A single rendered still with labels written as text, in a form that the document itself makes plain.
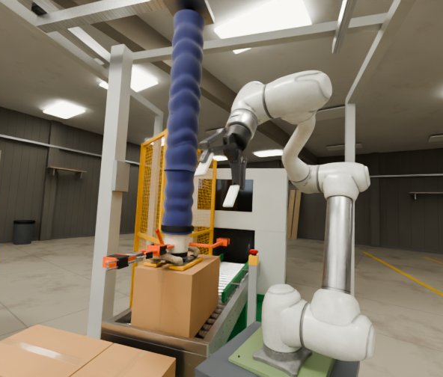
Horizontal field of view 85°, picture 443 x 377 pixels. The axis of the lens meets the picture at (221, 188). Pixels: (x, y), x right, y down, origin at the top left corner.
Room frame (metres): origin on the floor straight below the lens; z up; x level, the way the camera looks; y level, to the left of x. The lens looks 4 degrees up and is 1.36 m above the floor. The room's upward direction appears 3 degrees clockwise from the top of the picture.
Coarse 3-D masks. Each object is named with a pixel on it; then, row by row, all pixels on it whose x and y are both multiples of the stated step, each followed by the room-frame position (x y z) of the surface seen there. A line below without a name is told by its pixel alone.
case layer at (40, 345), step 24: (24, 336) 1.49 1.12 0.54; (48, 336) 1.50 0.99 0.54; (72, 336) 1.51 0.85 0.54; (0, 360) 1.27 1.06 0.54; (24, 360) 1.28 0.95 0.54; (48, 360) 1.29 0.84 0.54; (72, 360) 1.29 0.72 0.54; (96, 360) 1.30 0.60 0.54; (120, 360) 1.31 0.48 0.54; (144, 360) 1.32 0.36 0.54; (168, 360) 1.33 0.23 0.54
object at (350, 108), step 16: (352, 112) 3.70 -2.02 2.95; (160, 128) 4.71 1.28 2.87; (352, 128) 3.70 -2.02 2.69; (160, 144) 4.75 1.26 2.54; (352, 144) 3.70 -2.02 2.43; (352, 160) 3.70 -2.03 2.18; (352, 224) 3.70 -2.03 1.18; (352, 240) 3.70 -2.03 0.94; (352, 256) 3.70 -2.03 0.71; (352, 272) 3.70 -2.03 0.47; (352, 288) 3.70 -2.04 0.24
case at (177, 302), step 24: (168, 264) 1.69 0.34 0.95; (216, 264) 1.95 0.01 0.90; (144, 288) 1.56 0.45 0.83; (168, 288) 1.51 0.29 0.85; (192, 288) 1.48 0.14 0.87; (216, 288) 1.98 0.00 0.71; (144, 312) 1.55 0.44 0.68; (168, 312) 1.51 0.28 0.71; (192, 312) 1.50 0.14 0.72; (192, 336) 1.53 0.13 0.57
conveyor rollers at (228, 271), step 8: (224, 264) 3.52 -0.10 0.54; (232, 264) 3.50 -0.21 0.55; (240, 264) 3.55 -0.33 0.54; (224, 272) 3.06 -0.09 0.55; (232, 272) 3.12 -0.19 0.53; (224, 280) 2.78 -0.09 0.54; (240, 280) 2.82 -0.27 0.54; (224, 304) 2.12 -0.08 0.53; (216, 312) 1.95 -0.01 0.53; (208, 320) 1.79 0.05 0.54; (208, 328) 1.69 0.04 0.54; (200, 336) 1.61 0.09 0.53
